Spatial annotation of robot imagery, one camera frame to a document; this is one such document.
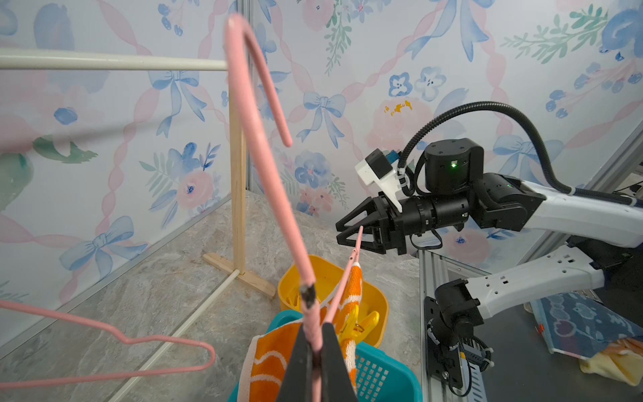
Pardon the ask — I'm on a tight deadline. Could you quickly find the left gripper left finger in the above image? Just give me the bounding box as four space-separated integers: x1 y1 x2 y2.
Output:
276 328 313 402

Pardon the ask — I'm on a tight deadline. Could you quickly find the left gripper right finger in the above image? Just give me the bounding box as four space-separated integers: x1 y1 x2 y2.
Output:
320 323 358 402

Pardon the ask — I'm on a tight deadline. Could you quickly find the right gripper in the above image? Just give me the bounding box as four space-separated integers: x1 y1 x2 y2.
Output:
336 195 470 255

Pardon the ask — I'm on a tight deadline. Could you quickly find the orange patterned towel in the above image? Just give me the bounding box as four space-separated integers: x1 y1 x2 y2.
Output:
231 254 365 401

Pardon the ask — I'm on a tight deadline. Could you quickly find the yellow clothespin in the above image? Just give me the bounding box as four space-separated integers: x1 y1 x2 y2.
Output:
338 305 380 344

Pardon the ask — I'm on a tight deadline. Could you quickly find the pink hanger with blue towel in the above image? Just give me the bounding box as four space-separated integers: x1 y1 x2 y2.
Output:
0 300 217 390

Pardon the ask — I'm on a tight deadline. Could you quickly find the pink hanger with orange towel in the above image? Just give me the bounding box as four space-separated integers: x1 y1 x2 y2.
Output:
223 13 365 402

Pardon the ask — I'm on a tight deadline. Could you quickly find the wooden hanger rack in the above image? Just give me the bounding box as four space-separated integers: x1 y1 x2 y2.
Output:
1 49 276 401

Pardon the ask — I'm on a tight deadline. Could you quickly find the teal plastic basket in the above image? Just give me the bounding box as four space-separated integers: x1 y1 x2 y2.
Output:
229 311 422 401

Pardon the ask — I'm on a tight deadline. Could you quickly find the yellow plastic tray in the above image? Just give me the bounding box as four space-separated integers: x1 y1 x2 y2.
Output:
277 255 389 348

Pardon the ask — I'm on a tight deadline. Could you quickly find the folded blue patterned cloth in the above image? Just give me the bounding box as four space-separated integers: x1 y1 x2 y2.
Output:
530 292 642 360

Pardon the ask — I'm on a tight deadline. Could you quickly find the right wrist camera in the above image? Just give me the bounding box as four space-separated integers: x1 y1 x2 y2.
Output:
355 148 403 213

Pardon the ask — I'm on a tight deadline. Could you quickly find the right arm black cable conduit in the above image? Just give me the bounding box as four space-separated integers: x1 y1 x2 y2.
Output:
396 101 643 207

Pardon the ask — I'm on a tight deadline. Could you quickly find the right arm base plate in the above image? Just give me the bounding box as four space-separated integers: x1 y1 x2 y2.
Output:
423 296 492 390

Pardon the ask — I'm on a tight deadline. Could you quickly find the right aluminium corner post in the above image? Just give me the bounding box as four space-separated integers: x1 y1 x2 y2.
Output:
521 132 642 263

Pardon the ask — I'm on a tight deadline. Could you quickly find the aluminium corner post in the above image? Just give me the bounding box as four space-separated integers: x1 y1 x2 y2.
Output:
235 0 257 192
521 132 642 263

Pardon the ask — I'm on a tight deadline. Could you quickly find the left aluminium corner post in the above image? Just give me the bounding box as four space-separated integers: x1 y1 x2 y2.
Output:
235 0 257 192

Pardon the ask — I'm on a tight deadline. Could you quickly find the yellow cloth outside enclosure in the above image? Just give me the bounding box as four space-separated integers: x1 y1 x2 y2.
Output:
579 338 642 387

